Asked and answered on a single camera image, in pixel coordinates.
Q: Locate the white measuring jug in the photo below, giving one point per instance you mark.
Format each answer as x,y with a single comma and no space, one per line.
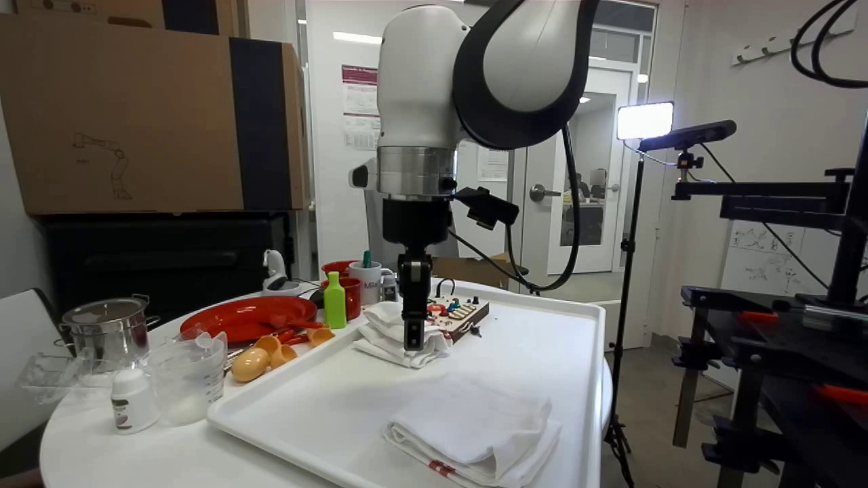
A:
370,285

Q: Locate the wooden toy busy board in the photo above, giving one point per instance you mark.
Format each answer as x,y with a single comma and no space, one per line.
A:
462,317

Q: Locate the small white bottle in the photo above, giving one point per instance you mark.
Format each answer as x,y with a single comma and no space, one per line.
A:
132,403

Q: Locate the whiteboard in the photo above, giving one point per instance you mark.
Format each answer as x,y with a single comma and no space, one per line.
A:
768,262

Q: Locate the clear plastic cup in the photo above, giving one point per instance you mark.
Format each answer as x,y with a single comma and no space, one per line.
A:
192,375

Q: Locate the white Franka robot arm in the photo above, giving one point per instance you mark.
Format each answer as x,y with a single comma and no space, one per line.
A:
479,73

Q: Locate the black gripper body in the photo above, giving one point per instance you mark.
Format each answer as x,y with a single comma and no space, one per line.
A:
417,235

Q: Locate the black stereo camera bar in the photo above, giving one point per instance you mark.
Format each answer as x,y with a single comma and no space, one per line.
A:
687,138

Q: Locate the black light stand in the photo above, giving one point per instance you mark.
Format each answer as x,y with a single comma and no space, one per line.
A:
627,299

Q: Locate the large white tray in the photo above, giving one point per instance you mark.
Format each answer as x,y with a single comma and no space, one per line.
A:
315,397

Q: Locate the white coat hook rail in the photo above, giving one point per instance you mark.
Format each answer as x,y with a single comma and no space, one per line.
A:
768,44

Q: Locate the clear plastic bag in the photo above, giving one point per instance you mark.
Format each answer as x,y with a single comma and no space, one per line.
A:
55,372

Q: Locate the green plastic bottle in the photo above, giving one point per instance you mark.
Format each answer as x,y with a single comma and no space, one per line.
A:
336,303

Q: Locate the crumpled white red-striped towel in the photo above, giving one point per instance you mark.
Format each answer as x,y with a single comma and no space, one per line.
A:
384,334

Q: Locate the large cardboard box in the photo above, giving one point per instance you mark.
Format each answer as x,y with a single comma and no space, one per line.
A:
117,117

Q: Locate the bread roll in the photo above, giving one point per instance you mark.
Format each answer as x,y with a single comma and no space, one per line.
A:
247,365

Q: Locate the small open cardboard box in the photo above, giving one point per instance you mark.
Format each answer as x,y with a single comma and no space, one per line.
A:
471,269

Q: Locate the black robot cart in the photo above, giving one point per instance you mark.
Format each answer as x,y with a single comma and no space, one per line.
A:
789,382

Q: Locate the orange food piece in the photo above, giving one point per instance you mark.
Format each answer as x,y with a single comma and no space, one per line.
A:
319,334
276,349

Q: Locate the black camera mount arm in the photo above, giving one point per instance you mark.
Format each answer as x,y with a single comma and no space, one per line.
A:
768,193

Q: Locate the white glass door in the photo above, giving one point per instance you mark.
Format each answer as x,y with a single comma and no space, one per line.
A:
625,227

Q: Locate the red bowl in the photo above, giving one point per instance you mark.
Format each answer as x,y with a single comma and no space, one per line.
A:
245,319
337,268

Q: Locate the small dark jar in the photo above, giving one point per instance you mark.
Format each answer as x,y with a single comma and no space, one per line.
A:
390,285

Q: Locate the white red-striped towel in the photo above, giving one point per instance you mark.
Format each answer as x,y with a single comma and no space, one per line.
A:
471,424
384,334

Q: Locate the wall poster with maroon header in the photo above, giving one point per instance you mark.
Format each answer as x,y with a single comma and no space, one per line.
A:
360,109

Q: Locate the black cabinet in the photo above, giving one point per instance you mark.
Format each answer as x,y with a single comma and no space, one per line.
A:
163,260

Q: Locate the clear glass pitcher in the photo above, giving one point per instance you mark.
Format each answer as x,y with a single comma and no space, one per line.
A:
106,334

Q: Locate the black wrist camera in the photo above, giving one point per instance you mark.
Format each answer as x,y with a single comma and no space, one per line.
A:
490,208

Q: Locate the bright LED light panel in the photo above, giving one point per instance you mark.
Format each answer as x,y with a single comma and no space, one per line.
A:
643,121

